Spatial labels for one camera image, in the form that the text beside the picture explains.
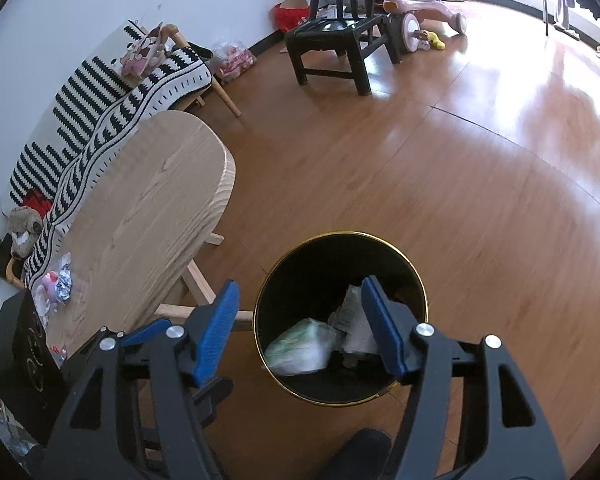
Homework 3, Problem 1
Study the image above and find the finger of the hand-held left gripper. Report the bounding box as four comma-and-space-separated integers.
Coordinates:
117, 319, 170, 348
192, 377, 235, 428

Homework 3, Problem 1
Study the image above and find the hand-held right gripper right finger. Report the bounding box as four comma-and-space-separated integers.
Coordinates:
361, 275, 566, 480

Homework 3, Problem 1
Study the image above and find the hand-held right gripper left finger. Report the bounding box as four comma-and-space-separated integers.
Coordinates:
42, 280, 241, 480

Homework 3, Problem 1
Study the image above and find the white paper sheet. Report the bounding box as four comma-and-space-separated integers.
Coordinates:
327, 284, 381, 356

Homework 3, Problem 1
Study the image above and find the green snack bag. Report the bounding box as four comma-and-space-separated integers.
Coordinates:
264, 317, 346, 377

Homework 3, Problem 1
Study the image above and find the black trash bin gold rim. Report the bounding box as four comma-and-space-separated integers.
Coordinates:
253, 231, 429, 407

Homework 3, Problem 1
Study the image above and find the purple toy figure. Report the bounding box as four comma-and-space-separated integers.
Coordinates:
40, 271, 67, 311

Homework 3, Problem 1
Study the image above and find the crumpled silver foil wrapper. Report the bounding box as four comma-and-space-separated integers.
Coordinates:
55, 252, 75, 303

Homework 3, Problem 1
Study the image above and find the brown plush toy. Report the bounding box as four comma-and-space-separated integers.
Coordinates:
7, 206, 44, 259

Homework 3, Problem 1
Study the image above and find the oval wooden table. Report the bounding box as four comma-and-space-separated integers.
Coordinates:
27, 110, 253, 356

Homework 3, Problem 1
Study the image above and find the red black cloth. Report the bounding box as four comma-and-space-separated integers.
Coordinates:
22, 189, 56, 221

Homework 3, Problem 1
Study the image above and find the black white striped blanket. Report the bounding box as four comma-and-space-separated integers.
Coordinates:
9, 21, 216, 286

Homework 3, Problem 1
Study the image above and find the clear bag of red packets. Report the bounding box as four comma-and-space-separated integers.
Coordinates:
211, 40, 257, 85

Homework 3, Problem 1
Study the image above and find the black wooden chair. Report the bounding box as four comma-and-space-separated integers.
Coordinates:
285, 0, 403, 97

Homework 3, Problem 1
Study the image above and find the red plastic container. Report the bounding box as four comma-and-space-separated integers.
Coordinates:
273, 0, 311, 35

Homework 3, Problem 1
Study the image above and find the pink toy tricycle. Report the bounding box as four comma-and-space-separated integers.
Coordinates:
370, 0, 468, 56

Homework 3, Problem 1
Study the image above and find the wooden frame sofa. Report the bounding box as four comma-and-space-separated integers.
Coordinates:
165, 24, 243, 118

